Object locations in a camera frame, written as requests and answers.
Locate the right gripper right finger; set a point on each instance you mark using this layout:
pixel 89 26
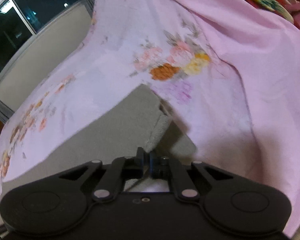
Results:
pixel 174 173

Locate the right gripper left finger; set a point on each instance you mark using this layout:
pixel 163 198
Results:
pixel 117 173

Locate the grey pants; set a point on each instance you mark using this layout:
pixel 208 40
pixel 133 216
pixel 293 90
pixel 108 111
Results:
pixel 141 119

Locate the pink floral bed sheet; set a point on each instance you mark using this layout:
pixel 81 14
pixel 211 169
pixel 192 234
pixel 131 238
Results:
pixel 229 72

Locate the left grey curtain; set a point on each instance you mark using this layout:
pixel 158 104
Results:
pixel 5 112

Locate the sliding glass window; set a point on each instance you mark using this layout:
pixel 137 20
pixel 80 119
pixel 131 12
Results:
pixel 21 21

